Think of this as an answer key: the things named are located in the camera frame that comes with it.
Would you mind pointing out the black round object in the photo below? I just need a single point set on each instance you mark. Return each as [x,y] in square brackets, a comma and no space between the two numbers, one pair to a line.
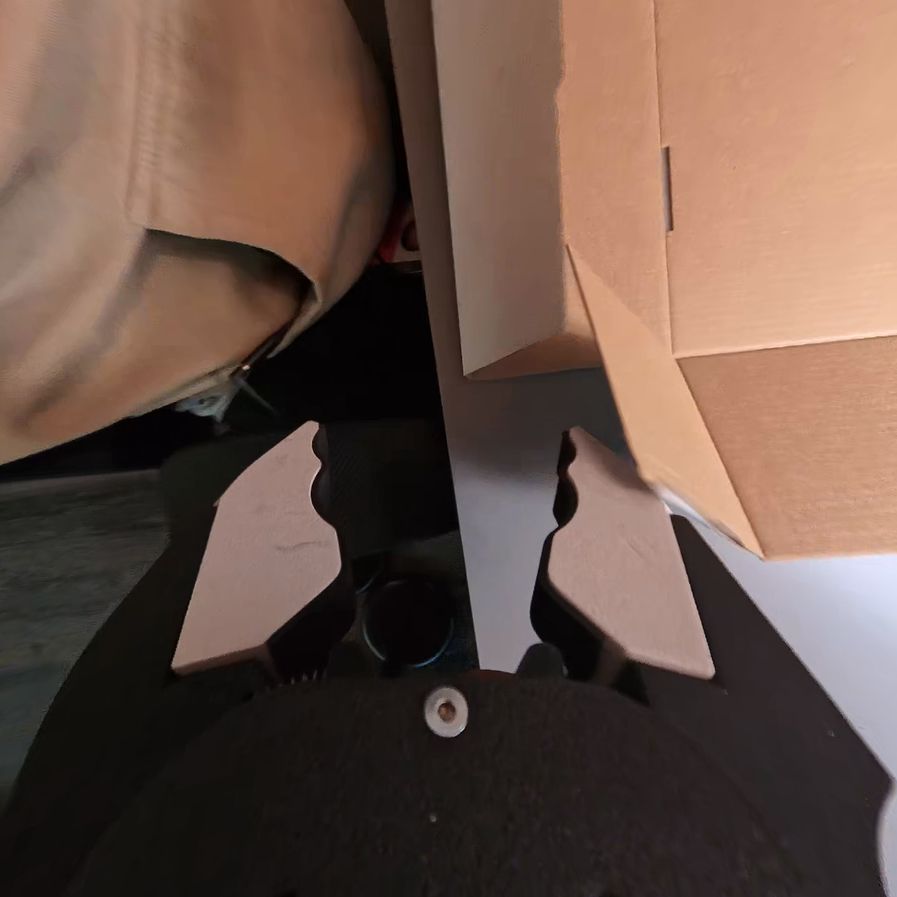
[410,617]

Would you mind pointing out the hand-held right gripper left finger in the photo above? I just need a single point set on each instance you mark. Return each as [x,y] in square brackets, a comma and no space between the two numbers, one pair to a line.
[266,560]

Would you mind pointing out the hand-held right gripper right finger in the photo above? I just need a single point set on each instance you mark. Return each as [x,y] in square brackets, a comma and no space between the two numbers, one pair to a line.
[624,581]

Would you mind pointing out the red object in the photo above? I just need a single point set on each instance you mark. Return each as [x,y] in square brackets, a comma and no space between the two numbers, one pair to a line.
[403,231]

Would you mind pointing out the brown cardboard box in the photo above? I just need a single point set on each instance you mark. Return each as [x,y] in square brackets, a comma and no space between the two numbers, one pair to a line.
[771,245]

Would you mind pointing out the person's beige clothing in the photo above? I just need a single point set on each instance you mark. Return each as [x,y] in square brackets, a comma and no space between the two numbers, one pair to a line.
[175,140]

